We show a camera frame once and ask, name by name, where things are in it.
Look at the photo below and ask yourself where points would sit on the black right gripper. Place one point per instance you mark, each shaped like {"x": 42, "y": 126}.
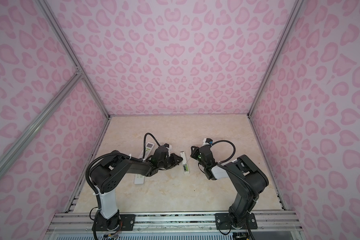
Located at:
{"x": 195, "y": 152}

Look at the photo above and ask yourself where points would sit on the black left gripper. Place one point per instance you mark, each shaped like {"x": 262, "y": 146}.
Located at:
{"x": 175, "y": 159}

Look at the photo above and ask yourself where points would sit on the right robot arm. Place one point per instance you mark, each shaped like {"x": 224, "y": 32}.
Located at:
{"x": 246, "y": 177}

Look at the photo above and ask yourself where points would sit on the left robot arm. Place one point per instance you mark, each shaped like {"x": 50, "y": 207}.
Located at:
{"x": 105, "y": 173}

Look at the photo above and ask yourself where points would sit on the white remote with green buttons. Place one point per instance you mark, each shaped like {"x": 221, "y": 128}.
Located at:
{"x": 148, "y": 148}

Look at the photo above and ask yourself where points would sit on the small white remote control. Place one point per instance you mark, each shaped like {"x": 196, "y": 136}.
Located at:
{"x": 139, "y": 179}

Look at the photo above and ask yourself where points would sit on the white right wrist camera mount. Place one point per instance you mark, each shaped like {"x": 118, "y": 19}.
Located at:
{"x": 207, "y": 142}

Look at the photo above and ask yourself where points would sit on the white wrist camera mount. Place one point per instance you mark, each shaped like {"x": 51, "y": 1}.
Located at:
{"x": 207, "y": 142}
{"x": 169, "y": 148}

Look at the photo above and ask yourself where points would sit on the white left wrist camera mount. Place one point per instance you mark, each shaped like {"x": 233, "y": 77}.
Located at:
{"x": 169, "y": 148}

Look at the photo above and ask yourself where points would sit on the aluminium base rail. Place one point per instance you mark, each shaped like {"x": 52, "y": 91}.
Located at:
{"x": 265, "y": 225}

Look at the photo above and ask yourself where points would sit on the diagonal aluminium frame bar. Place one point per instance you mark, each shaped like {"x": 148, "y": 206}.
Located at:
{"x": 13, "y": 152}

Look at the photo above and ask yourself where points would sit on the aluminium corner frame post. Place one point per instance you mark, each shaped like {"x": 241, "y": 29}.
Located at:
{"x": 66, "y": 45}

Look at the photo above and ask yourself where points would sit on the right rear aluminium frame post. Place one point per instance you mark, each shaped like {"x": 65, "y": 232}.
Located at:
{"x": 285, "y": 34}

